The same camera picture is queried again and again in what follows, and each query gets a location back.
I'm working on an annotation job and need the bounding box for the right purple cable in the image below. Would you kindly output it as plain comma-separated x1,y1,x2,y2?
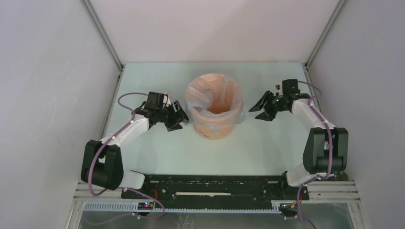
296,80,333,229

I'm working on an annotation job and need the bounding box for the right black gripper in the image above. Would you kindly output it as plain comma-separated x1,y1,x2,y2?
249,90,288,122

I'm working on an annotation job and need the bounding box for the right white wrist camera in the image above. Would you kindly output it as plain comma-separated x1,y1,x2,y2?
275,83,283,95

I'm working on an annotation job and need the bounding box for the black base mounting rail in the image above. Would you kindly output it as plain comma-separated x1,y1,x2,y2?
140,174,309,209

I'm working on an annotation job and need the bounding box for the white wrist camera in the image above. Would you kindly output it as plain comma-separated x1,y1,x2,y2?
162,93,171,108
275,83,283,95

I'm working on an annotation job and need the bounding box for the orange plastic trash bin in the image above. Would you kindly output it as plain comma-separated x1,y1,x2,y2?
185,73,244,140

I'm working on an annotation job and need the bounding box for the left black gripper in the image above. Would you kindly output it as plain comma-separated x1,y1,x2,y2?
157,100,192,132

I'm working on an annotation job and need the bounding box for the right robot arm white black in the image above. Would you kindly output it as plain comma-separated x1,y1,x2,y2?
249,79,349,199

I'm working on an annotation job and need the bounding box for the light blue plastic trash bag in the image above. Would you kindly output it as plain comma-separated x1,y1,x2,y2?
183,73,246,134

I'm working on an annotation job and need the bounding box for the white slotted cable duct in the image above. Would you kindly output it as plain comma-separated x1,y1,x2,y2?
83,201,281,214

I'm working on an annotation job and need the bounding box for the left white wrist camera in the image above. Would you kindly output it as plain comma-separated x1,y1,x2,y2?
162,93,171,108

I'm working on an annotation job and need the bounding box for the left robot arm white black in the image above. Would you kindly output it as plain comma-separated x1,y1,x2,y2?
81,92,189,199

